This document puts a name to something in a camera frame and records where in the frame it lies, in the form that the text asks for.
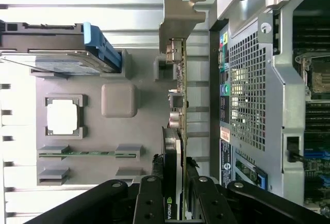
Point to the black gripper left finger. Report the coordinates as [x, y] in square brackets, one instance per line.
[149, 203]

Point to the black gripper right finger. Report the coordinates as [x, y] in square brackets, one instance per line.
[214, 203]

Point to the green RAM stick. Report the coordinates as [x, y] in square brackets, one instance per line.
[87, 153]

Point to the green motherboard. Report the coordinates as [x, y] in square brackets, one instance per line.
[318, 180]

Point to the grey parts rack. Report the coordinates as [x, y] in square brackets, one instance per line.
[149, 92]

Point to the blue expansion slot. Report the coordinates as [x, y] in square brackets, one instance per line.
[317, 154]

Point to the CPU chip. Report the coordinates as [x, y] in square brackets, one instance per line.
[63, 117]

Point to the open black PC case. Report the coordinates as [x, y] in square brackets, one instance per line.
[288, 100]

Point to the CPU socket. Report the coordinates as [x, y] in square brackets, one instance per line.
[319, 79]

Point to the hard disk in blue carrier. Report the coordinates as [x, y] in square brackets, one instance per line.
[51, 61]

